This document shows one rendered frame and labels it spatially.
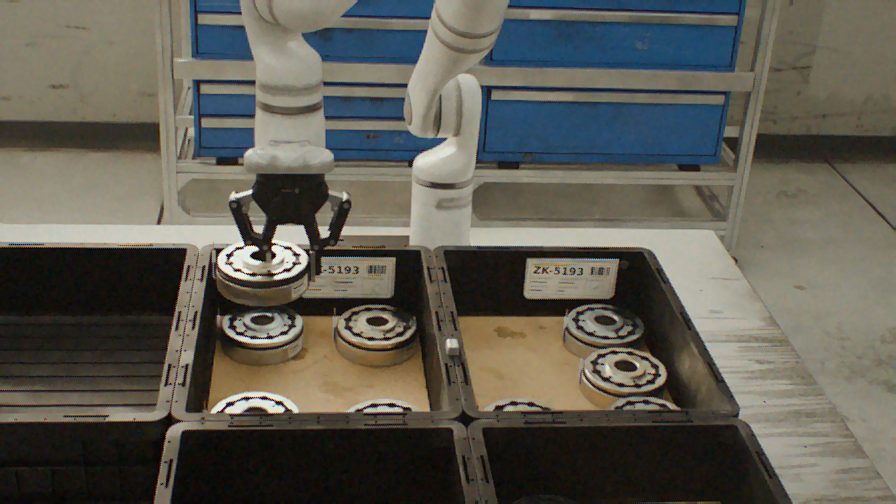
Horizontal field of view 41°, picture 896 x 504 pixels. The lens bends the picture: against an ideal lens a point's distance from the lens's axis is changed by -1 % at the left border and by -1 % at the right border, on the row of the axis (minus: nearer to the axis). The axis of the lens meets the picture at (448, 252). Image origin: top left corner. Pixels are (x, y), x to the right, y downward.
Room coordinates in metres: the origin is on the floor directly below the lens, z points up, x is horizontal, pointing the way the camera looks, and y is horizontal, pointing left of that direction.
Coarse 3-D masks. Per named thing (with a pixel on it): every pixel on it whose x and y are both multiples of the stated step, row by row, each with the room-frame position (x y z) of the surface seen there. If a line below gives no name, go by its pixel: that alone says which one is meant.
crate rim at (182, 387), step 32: (192, 320) 1.19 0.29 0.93; (192, 352) 1.12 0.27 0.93; (448, 384) 1.11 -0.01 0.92; (192, 416) 1.00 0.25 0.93; (224, 416) 1.00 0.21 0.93; (256, 416) 1.01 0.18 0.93; (288, 416) 1.01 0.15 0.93; (320, 416) 1.01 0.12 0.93; (352, 416) 1.02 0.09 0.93; (384, 416) 1.02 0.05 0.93; (416, 416) 1.03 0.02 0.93; (448, 416) 1.03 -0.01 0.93
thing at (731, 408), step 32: (448, 288) 1.31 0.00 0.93; (672, 288) 1.34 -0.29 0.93; (448, 320) 1.23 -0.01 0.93; (704, 352) 1.19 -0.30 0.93; (480, 416) 1.03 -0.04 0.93; (512, 416) 1.04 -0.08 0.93; (544, 416) 1.04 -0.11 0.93; (576, 416) 1.04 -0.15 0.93; (608, 416) 1.05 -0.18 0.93; (640, 416) 1.05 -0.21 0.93; (672, 416) 1.06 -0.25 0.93; (704, 416) 1.06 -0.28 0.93; (736, 416) 1.07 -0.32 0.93
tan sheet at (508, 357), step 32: (480, 320) 1.41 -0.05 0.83; (512, 320) 1.41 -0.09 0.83; (544, 320) 1.42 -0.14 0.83; (480, 352) 1.32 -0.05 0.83; (512, 352) 1.33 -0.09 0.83; (544, 352) 1.33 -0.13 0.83; (480, 384) 1.25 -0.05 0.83; (512, 384) 1.25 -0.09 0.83; (544, 384) 1.26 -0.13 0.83; (576, 384) 1.26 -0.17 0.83
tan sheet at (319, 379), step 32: (320, 320) 1.38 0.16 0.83; (416, 320) 1.40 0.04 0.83; (320, 352) 1.30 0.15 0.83; (416, 352) 1.31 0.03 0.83; (224, 384) 1.21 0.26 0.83; (256, 384) 1.22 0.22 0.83; (288, 384) 1.22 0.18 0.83; (320, 384) 1.22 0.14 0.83; (352, 384) 1.23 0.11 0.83; (384, 384) 1.23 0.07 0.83; (416, 384) 1.24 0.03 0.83
